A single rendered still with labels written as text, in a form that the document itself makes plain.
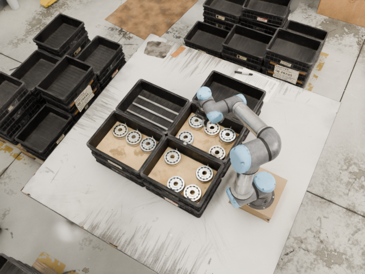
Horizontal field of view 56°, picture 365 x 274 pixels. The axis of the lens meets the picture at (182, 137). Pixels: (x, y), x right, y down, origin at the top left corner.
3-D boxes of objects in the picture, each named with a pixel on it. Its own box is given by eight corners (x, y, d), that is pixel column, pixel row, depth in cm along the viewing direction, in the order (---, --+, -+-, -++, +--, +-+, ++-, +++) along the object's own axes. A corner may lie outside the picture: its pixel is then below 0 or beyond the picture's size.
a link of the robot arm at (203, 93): (200, 101, 176) (193, 88, 180) (201, 111, 186) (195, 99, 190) (214, 95, 177) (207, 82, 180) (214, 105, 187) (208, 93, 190)
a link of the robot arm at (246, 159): (257, 202, 188) (274, 153, 142) (233, 213, 186) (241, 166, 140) (246, 184, 194) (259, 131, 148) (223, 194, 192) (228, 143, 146)
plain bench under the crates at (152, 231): (314, 149, 303) (341, 102, 243) (239, 332, 234) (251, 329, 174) (159, 86, 349) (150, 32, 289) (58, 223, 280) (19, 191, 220)
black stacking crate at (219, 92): (264, 102, 233) (266, 91, 223) (245, 135, 220) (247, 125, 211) (212, 80, 245) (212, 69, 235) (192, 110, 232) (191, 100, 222)
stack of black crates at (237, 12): (247, 25, 367) (252, -2, 338) (236, 43, 354) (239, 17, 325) (214, 14, 378) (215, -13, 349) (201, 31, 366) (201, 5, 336)
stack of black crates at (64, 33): (74, 47, 363) (60, 12, 325) (97, 56, 355) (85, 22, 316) (50, 73, 346) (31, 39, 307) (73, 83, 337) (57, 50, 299)
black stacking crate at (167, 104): (190, 111, 232) (190, 100, 222) (168, 144, 220) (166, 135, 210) (142, 88, 244) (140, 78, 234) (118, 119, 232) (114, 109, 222)
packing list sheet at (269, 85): (280, 81, 255) (280, 80, 255) (269, 103, 245) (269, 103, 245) (239, 66, 265) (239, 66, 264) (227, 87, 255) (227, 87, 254)
